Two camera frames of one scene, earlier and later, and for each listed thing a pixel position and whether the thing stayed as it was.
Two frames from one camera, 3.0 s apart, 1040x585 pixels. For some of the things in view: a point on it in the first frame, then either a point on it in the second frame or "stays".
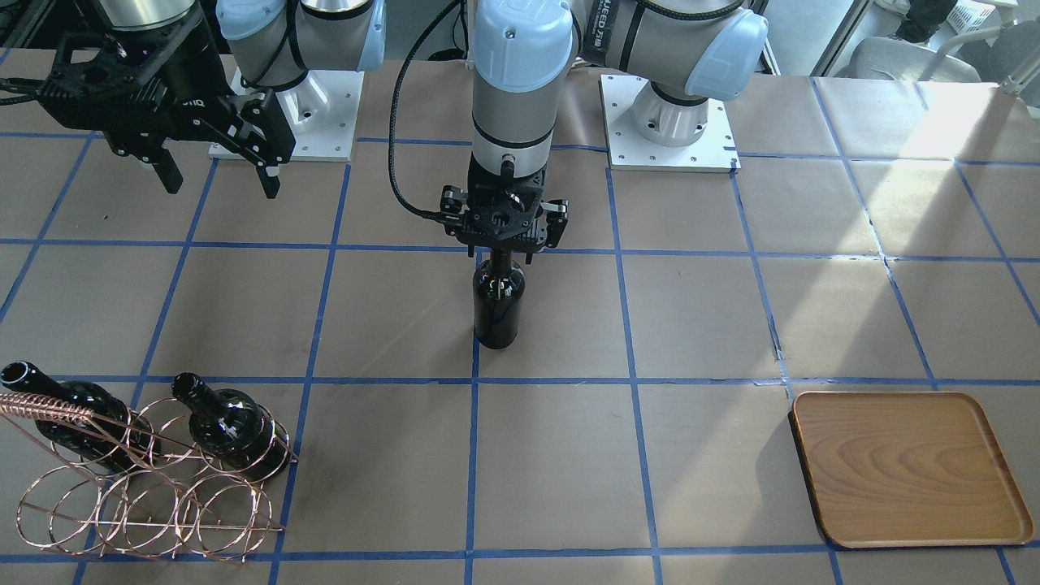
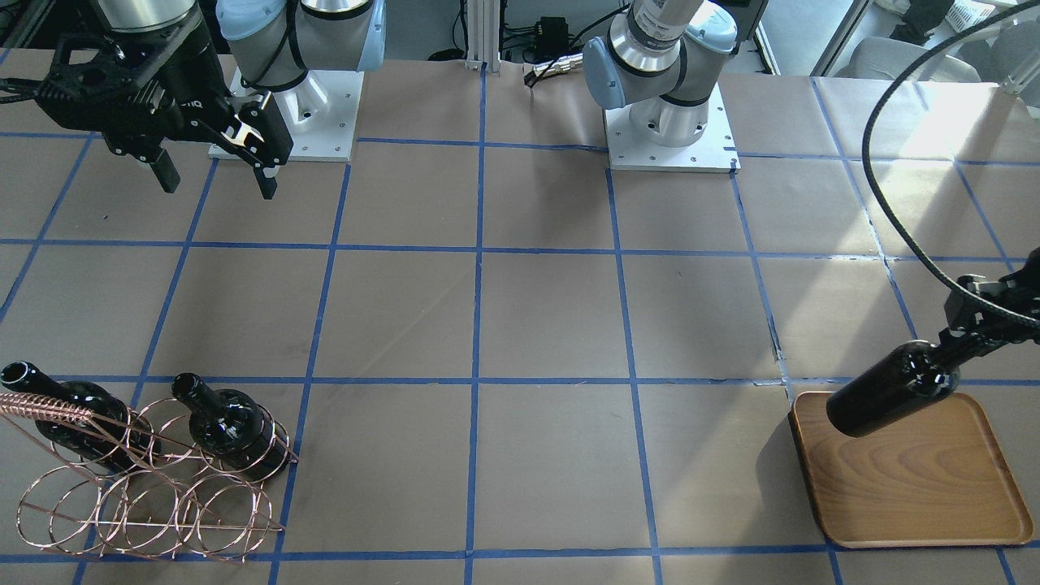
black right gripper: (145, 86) stays
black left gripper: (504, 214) to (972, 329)
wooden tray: (907, 469) stays
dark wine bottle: (117, 436) stays
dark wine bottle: (498, 289) to (915, 375)
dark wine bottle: (231, 426) stays
